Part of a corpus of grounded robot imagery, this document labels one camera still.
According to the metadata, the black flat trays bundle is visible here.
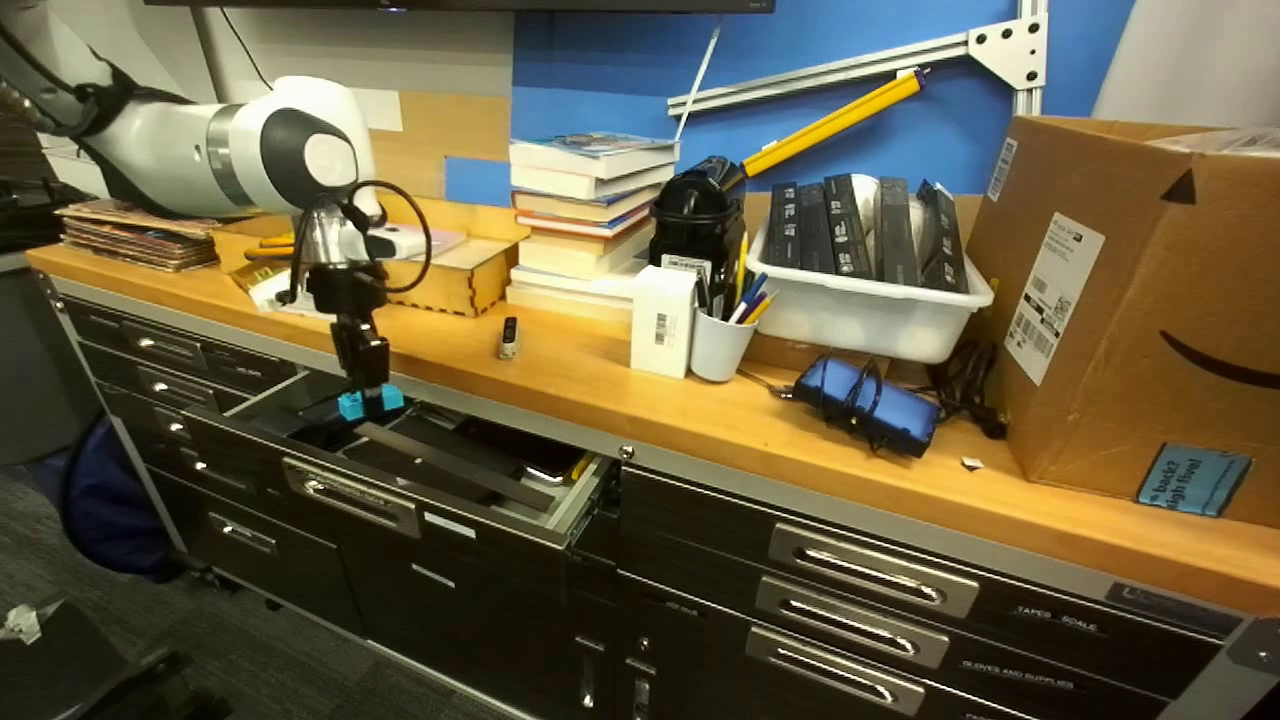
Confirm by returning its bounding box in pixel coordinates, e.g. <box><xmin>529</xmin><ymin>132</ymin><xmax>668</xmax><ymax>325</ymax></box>
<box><xmin>755</xmin><ymin>168</ymin><xmax>972</xmax><ymax>296</ymax></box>

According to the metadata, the upright small white box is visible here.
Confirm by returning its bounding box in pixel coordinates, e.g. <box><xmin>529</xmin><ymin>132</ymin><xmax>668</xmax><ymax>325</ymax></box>
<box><xmin>624</xmin><ymin>261</ymin><xmax>702</xmax><ymax>385</ymax></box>

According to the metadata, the white plastic bin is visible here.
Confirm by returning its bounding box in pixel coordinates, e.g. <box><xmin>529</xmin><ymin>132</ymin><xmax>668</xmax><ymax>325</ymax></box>
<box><xmin>745</xmin><ymin>222</ymin><xmax>1000</xmax><ymax>367</ymax></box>

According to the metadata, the white pen cup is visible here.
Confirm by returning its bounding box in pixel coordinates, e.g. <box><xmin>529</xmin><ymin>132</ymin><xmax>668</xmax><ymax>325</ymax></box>
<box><xmin>685</xmin><ymin>305</ymin><xmax>759</xmax><ymax>388</ymax></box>

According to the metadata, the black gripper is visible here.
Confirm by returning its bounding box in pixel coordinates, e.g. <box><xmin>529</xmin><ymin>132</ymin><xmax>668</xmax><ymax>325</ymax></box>
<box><xmin>303</xmin><ymin>258</ymin><xmax>395</xmax><ymax>404</ymax></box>

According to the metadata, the thin red edged book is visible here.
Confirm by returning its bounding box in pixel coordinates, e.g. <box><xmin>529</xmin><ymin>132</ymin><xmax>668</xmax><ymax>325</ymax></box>
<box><xmin>512</xmin><ymin>192</ymin><xmax>665</xmax><ymax>244</ymax></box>

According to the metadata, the pink paper booklet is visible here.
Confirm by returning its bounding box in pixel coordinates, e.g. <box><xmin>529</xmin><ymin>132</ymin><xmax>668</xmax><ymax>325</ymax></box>
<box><xmin>377</xmin><ymin>222</ymin><xmax>471</xmax><ymax>269</ymax></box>

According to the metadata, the open black cabinet drawer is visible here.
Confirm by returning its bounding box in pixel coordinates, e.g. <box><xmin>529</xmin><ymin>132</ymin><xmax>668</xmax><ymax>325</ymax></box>
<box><xmin>219</xmin><ymin>367</ymin><xmax>610</xmax><ymax>552</ymax></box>

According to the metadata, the black drawer with steel handle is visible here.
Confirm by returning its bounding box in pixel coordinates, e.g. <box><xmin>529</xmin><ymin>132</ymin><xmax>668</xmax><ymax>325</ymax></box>
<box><xmin>610</xmin><ymin>466</ymin><xmax>1246</xmax><ymax>668</ymax></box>
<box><xmin>605</xmin><ymin>552</ymin><xmax>1177</xmax><ymax>720</ymax></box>
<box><xmin>597</xmin><ymin>605</ymin><xmax>1042</xmax><ymax>720</ymax></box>

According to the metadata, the thin white cable tie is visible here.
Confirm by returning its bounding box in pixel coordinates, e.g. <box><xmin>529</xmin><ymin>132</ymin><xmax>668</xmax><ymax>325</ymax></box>
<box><xmin>668</xmin><ymin>22</ymin><xmax>725</xmax><ymax>149</ymax></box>

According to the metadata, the blue zip pouch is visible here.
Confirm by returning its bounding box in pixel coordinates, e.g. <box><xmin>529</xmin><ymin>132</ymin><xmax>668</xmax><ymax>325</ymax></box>
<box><xmin>793</xmin><ymin>351</ymin><xmax>946</xmax><ymax>462</ymax></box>

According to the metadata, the long yellow bar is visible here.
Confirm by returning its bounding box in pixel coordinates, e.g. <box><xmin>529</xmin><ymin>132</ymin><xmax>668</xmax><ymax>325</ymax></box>
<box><xmin>737</xmin><ymin>70</ymin><xmax>926</xmax><ymax>185</ymax></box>

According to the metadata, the dark blue bag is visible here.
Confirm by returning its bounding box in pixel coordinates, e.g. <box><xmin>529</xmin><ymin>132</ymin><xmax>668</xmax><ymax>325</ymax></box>
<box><xmin>55</xmin><ymin>411</ymin><xmax>179</xmax><ymax>586</ymax></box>

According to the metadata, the black desk device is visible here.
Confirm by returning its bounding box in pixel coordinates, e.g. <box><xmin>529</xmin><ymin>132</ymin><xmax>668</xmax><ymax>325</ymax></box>
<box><xmin>645</xmin><ymin>152</ymin><xmax>750</xmax><ymax>281</ymax></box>

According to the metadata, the thick cream paged book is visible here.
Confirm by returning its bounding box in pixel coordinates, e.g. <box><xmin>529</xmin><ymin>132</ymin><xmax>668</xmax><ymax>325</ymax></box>
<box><xmin>512</xmin><ymin>222</ymin><xmax>659</xmax><ymax>281</ymax></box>

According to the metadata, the black drawer cabinet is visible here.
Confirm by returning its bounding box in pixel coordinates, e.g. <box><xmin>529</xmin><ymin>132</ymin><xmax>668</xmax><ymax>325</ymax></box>
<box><xmin>52</xmin><ymin>294</ymin><xmax>1280</xmax><ymax>720</ymax></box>

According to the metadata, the blue Lego brick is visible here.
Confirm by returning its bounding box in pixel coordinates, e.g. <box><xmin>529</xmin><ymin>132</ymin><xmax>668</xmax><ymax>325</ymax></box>
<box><xmin>331</xmin><ymin>382</ymin><xmax>413</xmax><ymax>430</ymax></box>

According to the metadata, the wide white flat book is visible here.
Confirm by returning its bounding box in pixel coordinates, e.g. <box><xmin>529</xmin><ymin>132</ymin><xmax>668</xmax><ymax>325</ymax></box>
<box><xmin>503</xmin><ymin>266</ymin><xmax>648</xmax><ymax>321</ymax></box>

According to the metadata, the long grey bar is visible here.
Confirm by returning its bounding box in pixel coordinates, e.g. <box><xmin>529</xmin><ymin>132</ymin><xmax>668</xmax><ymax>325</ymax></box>
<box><xmin>350</xmin><ymin>417</ymin><xmax>553</xmax><ymax>509</ymax></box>

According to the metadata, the stack of wooden boards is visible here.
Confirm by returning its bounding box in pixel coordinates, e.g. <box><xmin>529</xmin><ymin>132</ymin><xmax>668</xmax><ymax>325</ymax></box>
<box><xmin>55</xmin><ymin>198</ymin><xmax>224</xmax><ymax>276</ymax></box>

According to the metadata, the yellow and black hand tool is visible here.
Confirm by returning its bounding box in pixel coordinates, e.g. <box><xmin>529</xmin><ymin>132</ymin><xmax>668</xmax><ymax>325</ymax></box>
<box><xmin>240</xmin><ymin>230</ymin><xmax>303</xmax><ymax>266</ymax></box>

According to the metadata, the thick white book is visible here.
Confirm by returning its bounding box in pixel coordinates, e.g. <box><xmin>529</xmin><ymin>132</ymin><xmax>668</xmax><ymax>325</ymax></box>
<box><xmin>506</xmin><ymin>158</ymin><xmax>680</xmax><ymax>208</ymax></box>

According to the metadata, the shallow wooden tray box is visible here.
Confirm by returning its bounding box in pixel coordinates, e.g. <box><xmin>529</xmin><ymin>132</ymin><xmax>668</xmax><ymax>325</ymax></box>
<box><xmin>211</xmin><ymin>198</ymin><xmax>529</xmax><ymax>321</ymax></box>

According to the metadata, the black tangled cable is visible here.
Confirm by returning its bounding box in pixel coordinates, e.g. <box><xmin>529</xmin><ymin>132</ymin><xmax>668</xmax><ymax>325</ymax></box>
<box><xmin>926</xmin><ymin>331</ymin><xmax>1017</xmax><ymax>445</ymax></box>

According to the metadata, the aluminium frame with bracket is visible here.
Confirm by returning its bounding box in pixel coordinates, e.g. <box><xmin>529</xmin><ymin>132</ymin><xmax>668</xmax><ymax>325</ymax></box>
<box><xmin>665</xmin><ymin>0</ymin><xmax>1053</xmax><ymax>124</ymax></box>

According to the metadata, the bundle of pens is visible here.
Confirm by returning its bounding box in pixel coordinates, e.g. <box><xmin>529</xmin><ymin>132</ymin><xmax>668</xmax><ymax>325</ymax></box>
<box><xmin>719</xmin><ymin>261</ymin><xmax>777</xmax><ymax>328</ymax></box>

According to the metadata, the crumpled white paper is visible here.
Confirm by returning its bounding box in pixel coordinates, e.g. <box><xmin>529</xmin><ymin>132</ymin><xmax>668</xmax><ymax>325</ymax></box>
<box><xmin>0</xmin><ymin>602</ymin><xmax>52</xmax><ymax>648</ymax></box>

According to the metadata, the large cardboard shipping box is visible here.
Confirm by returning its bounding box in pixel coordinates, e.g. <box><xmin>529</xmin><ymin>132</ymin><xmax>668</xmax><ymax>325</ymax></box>
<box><xmin>964</xmin><ymin>113</ymin><xmax>1280</xmax><ymax>530</ymax></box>

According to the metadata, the blue sticky note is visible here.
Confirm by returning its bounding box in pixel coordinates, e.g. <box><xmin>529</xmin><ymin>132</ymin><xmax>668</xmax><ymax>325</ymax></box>
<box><xmin>1131</xmin><ymin>440</ymin><xmax>1254</xmax><ymax>520</ymax></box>

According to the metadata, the grey cover book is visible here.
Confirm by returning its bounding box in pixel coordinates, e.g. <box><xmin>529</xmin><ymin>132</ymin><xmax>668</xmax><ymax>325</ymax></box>
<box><xmin>503</xmin><ymin>130</ymin><xmax>680</xmax><ymax>185</ymax></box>

